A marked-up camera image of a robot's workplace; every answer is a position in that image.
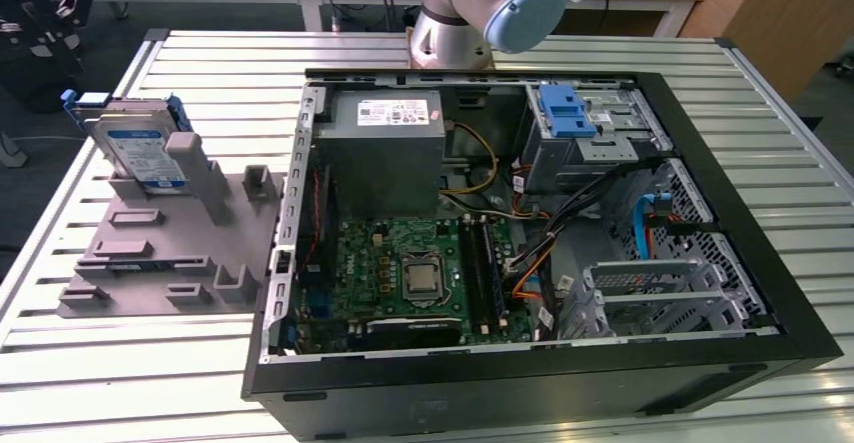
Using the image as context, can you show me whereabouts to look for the green motherboard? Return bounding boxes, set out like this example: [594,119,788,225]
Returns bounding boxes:
[293,215,540,354]

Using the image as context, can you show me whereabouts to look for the blue drive latch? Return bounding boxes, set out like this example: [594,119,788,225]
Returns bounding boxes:
[538,82,598,140]

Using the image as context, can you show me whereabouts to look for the yellow wires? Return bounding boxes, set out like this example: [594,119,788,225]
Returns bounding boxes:
[441,121,502,197]

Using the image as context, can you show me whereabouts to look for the metal disk bay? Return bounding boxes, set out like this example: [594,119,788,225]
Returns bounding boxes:
[557,257,769,343]

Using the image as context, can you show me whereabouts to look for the orange wires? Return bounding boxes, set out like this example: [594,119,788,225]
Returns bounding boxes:
[512,262,544,305]

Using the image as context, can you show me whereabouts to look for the hard disk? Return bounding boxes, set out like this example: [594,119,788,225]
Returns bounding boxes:
[58,89,197,197]

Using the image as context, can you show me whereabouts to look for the black RAM slot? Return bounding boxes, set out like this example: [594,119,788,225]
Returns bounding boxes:
[460,215,493,334]
[472,215,504,333]

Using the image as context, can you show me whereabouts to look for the grey floor foot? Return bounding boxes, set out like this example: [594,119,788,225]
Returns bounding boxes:
[0,130,30,169]

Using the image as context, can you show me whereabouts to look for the CPU socket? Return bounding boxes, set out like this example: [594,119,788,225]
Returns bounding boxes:
[397,250,453,310]

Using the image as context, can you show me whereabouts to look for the blue data wire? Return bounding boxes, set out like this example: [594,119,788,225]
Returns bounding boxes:
[637,193,664,260]

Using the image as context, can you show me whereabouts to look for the wooden cabinet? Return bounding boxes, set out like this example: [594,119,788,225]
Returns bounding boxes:
[680,0,854,99]

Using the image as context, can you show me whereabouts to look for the grey power supply unit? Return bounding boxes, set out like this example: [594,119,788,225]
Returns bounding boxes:
[312,87,449,220]

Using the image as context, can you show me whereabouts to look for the metal drive cage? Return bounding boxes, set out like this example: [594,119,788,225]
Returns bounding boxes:
[520,82,675,195]

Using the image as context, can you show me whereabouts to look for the grey parts rack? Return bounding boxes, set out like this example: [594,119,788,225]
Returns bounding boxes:
[57,132,290,320]

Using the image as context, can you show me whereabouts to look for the black PC case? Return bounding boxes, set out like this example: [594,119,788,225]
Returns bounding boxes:
[241,67,847,442]

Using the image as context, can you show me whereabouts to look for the black chair base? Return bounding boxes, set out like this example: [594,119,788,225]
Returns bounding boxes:
[824,50,854,82]

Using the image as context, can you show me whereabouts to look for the black cable bundle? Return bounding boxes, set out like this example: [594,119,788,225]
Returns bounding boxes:
[510,161,640,277]

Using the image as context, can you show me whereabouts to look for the black graphics card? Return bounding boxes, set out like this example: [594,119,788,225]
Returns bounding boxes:
[346,315,468,353]

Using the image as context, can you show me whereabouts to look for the dark RAM stick in slot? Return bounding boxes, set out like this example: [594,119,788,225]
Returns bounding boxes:
[481,218,512,327]

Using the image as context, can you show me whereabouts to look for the silver CPU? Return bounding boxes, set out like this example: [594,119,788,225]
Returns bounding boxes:
[405,264,442,294]

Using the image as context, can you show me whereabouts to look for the black chair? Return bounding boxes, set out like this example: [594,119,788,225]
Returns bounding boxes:
[0,57,87,114]

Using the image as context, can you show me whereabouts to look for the black power connector wire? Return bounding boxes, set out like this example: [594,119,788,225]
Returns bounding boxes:
[657,196,717,238]

